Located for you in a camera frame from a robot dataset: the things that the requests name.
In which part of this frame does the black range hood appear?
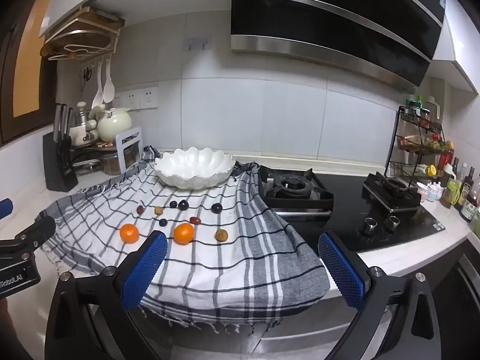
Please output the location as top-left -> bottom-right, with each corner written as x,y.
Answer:
229,0 -> 448,93

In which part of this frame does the grey wall hook strip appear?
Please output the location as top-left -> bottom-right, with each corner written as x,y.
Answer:
183,37 -> 211,52

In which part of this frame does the dark soy sauce bottle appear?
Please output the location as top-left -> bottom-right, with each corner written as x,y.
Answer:
460,172 -> 479,223

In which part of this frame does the steel pot with lid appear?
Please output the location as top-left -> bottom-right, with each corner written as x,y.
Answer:
74,101 -> 93,127

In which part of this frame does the white scalloped bowl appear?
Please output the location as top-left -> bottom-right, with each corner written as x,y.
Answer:
154,147 -> 237,190

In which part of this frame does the white rice spoon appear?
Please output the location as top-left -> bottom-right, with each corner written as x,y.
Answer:
91,60 -> 104,110
103,58 -> 115,104

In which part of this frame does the black appliance at left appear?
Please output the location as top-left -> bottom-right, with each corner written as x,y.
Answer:
42,133 -> 79,193

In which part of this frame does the red sauce bottle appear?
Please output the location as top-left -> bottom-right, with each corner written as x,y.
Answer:
436,149 -> 454,178

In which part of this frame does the light green bottle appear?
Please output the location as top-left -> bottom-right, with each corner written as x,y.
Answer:
445,163 -> 463,206

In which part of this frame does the white pot rack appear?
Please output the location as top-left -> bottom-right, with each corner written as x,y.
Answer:
71,126 -> 144,177

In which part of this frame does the white wire wall rack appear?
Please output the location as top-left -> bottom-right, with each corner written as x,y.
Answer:
40,19 -> 121,61

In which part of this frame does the small white ceramic pot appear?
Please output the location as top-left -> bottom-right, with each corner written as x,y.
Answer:
70,119 -> 100,148

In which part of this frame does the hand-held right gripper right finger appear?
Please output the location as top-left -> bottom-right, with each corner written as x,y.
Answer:
318,230 -> 442,360

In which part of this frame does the wooden cutting board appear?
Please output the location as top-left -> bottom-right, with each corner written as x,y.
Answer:
71,6 -> 125,32

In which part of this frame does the orange tangerine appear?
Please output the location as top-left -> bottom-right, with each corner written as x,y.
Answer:
173,223 -> 195,245
119,223 -> 140,244

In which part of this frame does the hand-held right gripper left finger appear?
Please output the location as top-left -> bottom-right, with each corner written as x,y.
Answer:
45,230 -> 169,360

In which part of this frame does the white condiment pot set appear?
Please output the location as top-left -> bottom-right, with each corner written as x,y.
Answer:
416,180 -> 443,202

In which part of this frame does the white plastic jug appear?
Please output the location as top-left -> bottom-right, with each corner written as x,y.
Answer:
420,95 -> 440,121

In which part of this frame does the grey checked cloth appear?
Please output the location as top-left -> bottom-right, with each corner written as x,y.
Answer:
41,145 -> 331,334

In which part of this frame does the steel pot in rack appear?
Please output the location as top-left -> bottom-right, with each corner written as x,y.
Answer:
101,146 -> 136,175

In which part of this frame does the black burner grate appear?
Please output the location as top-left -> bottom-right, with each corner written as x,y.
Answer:
361,171 -> 423,213
257,165 -> 335,211

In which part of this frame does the steel pan lid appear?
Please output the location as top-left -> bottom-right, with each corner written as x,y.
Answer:
73,157 -> 103,174

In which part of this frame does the black glass gas cooktop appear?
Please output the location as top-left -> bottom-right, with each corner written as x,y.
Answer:
258,165 -> 447,254

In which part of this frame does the black wire spice rack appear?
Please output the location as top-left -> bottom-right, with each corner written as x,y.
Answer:
385,105 -> 448,181

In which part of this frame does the cream ceramic pot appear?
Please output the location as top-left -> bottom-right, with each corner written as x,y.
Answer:
97,107 -> 133,143

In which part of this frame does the brown wooden window frame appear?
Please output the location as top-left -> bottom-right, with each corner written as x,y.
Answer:
0,0 -> 58,147

